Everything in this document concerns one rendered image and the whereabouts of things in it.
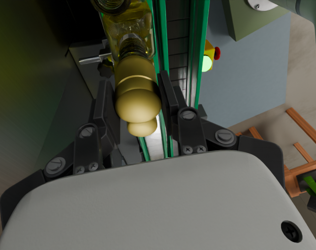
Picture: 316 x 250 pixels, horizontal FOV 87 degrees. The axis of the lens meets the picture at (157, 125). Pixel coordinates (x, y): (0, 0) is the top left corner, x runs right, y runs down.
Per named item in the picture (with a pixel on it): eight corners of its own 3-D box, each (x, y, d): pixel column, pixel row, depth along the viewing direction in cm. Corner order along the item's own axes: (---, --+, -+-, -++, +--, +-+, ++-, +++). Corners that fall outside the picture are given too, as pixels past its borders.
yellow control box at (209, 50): (185, 41, 53) (192, 52, 48) (208, 37, 53) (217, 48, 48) (184, 62, 58) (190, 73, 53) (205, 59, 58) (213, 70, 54)
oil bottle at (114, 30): (108, -17, 30) (97, 23, 16) (139, -21, 31) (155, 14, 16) (117, 19, 35) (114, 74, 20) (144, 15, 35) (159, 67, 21)
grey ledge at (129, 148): (75, 32, 44) (66, 51, 36) (108, 27, 44) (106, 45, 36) (140, 179, 115) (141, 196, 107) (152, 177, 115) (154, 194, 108)
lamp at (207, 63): (195, 55, 49) (199, 60, 47) (210, 53, 49) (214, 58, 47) (194, 69, 52) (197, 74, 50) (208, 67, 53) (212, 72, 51)
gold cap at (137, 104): (109, 58, 13) (105, 92, 10) (153, 51, 13) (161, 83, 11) (120, 93, 16) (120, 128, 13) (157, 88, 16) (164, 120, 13)
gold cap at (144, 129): (158, 102, 22) (164, 128, 19) (137, 116, 23) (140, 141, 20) (142, 85, 19) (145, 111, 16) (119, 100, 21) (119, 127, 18)
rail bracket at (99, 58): (81, 35, 36) (68, 66, 27) (112, 30, 36) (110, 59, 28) (89, 53, 39) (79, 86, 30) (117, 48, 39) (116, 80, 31)
